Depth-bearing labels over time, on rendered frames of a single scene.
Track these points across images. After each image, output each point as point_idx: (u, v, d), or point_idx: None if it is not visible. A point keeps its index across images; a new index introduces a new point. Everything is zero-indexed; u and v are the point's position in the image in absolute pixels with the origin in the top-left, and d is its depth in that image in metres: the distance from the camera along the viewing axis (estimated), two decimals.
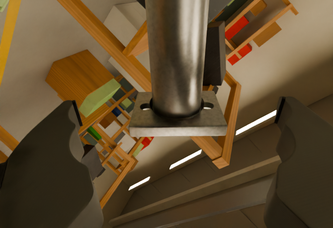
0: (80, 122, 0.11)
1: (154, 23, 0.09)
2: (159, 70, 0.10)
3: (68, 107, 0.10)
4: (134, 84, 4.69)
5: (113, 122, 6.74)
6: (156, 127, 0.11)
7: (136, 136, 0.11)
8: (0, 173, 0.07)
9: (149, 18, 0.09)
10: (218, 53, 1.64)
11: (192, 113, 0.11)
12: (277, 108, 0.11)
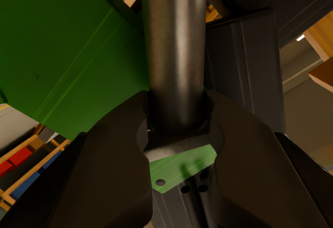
0: (150, 112, 0.12)
1: (162, 33, 0.09)
2: (168, 82, 0.10)
3: (142, 97, 0.11)
4: None
5: None
6: (172, 144, 0.10)
7: (149, 161, 0.10)
8: (81, 142, 0.08)
9: (154, 28, 0.09)
10: None
11: (199, 122, 0.11)
12: None
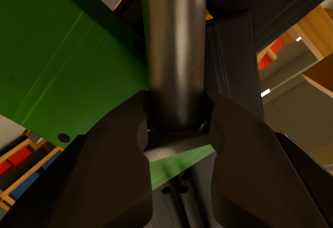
0: (150, 112, 0.12)
1: (162, 33, 0.09)
2: (168, 82, 0.10)
3: (142, 97, 0.11)
4: None
5: None
6: (172, 144, 0.10)
7: (149, 161, 0.10)
8: (81, 142, 0.08)
9: (154, 28, 0.09)
10: None
11: (199, 122, 0.11)
12: None
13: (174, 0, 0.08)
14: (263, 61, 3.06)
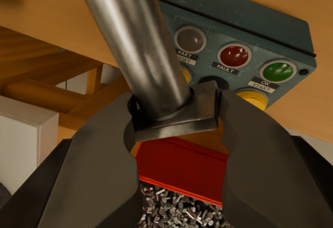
0: (136, 113, 0.12)
1: (99, 26, 0.09)
2: (124, 71, 0.10)
3: (128, 98, 0.10)
4: None
5: None
6: (140, 131, 0.10)
7: None
8: (66, 147, 0.08)
9: (96, 23, 0.09)
10: None
11: (175, 109, 0.10)
12: None
13: None
14: None
